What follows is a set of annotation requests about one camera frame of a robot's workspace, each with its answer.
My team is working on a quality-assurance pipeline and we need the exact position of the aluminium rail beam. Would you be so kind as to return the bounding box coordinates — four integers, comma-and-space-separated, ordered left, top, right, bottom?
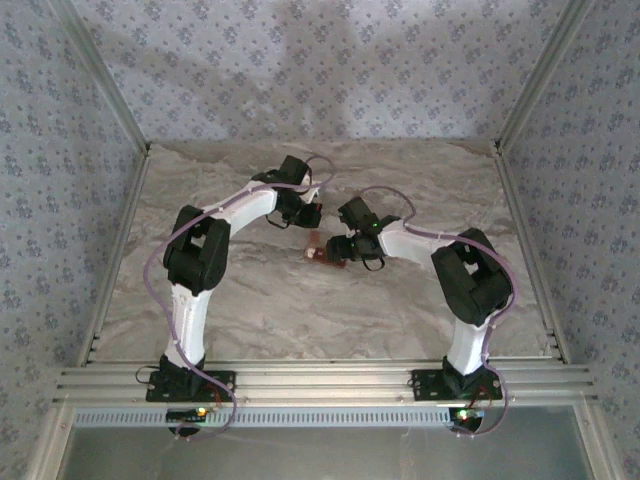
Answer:
52, 360, 599, 405

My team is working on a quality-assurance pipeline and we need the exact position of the grey metal sheet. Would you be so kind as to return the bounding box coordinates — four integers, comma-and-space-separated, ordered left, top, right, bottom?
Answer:
59, 407, 601, 480

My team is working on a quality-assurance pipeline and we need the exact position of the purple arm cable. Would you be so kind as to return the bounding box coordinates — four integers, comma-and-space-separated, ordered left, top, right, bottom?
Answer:
142, 154, 337, 444
357, 185, 519, 441

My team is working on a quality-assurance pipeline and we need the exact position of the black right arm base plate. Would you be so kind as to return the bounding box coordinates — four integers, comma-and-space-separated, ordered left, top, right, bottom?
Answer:
410, 368, 504, 402

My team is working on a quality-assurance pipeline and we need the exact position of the aluminium frame post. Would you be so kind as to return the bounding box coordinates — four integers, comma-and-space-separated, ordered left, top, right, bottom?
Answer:
49, 0, 152, 151
497, 0, 596, 149

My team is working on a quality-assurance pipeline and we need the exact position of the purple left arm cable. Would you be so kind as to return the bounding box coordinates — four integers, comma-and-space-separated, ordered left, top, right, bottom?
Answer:
142, 154, 337, 444

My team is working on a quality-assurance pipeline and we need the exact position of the red-brown weekly pill organizer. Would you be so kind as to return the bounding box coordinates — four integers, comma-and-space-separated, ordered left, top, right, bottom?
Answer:
302, 228, 350, 270

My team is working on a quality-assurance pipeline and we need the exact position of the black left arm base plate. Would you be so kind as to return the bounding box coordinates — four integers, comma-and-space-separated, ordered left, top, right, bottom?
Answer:
145, 369, 238, 404

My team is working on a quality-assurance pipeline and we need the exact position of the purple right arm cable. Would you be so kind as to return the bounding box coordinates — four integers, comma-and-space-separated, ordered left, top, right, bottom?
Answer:
357, 185, 519, 441

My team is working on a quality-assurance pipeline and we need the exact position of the grey slotted cable duct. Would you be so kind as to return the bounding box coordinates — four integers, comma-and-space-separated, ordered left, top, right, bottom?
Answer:
73, 405, 454, 429

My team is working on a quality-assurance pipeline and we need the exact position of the aluminium side rail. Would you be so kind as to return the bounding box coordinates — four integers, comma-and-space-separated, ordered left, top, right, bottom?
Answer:
77, 144, 152, 369
494, 142, 571, 366

